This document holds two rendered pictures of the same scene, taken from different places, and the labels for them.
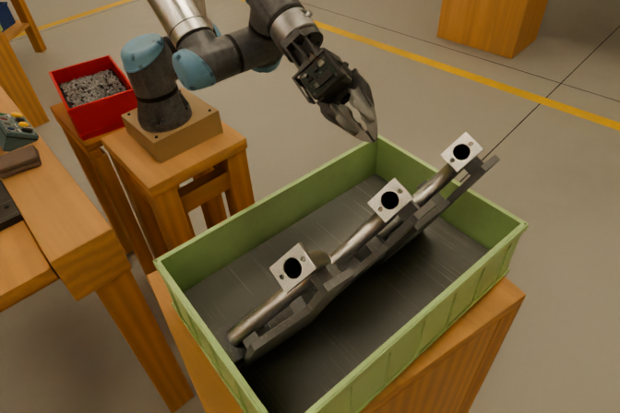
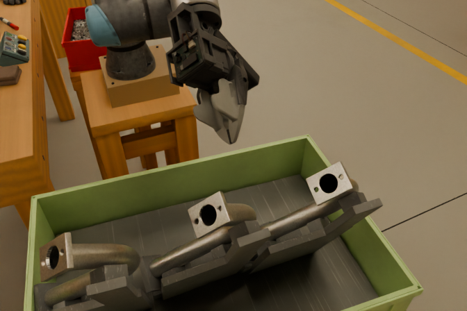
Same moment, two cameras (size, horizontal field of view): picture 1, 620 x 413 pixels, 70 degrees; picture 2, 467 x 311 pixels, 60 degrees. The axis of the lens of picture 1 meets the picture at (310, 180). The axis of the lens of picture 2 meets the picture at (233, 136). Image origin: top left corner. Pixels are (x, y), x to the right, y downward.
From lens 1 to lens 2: 0.30 m
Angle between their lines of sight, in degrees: 14
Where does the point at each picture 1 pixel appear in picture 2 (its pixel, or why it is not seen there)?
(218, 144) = (169, 103)
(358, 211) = (260, 208)
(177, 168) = (123, 116)
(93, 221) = (23, 144)
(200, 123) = (157, 80)
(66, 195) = (18, 115)
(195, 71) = (96, 28)
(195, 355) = not seen: hidden behind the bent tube
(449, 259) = (329, 293)
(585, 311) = not seen: outside the picture
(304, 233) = not seen: hidden behind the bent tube
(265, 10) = not seen: outside the picture
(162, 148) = (116, 95)
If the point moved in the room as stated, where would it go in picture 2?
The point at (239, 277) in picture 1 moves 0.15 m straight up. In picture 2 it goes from (115, 237) to (99, 189)
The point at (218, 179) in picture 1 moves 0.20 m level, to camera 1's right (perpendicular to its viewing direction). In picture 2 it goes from (164, 135) to (223, 149)
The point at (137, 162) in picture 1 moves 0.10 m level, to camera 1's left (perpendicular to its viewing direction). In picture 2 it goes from (95, 102) to (67, 96)
